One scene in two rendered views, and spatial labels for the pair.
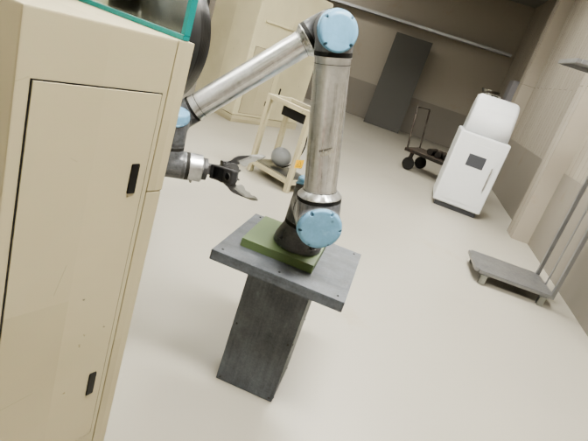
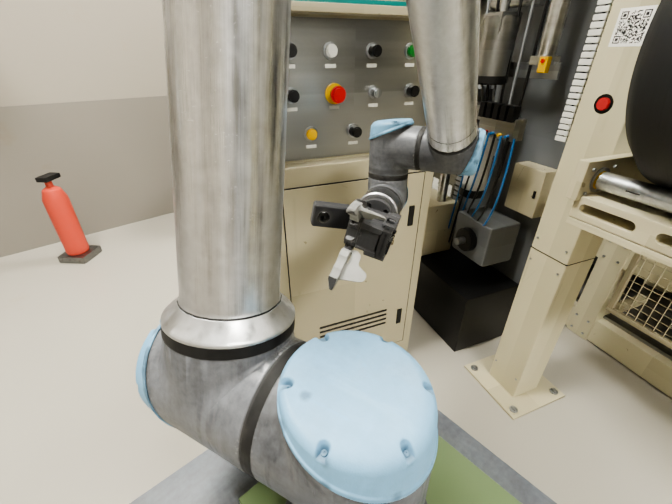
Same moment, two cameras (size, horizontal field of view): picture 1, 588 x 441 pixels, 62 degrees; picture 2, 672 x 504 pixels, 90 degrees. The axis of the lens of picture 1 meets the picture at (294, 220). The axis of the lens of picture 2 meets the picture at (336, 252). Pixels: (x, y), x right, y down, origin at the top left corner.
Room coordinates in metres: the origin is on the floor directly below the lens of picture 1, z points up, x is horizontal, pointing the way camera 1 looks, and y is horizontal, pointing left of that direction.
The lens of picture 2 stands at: (1.89, -0.21, 1.17)
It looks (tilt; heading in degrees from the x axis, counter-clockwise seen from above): 30 degrees down; 130
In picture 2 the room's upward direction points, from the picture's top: straight up
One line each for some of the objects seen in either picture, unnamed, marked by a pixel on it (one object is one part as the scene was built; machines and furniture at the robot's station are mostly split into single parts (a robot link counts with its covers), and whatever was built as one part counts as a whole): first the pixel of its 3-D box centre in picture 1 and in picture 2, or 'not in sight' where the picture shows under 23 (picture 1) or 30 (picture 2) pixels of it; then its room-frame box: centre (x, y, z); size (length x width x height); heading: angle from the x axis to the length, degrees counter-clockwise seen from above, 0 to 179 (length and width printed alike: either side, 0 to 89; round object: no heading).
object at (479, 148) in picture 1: (475, 154); not in sight; (6.42, -1.93, 0.72); 0.79 x 0.65 x 1.44; 174
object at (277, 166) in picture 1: (289, 143); not in sight; (4.83, 0.29, 0.40); 0.60 x 0.35 x 0.80; 52
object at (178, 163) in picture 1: (169, 162); (386, 197); (1.50, 0.44, 0.88); 0.12 x 0.09 x 0.10; 112
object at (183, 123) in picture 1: (172, 127); (394, 148); (1.50, 0.45, 0.99); 0.12 x 0.09 x 0.12; 12
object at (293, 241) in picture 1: (300, 232); not in sight; (1.78, -0.04, 0.69); 0.19 x 0.19 x 0.10
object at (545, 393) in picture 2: not in sight; (512, 379); (1.84, 0.97, 0.01); 0.27 x 0.27 x 0.02; 62
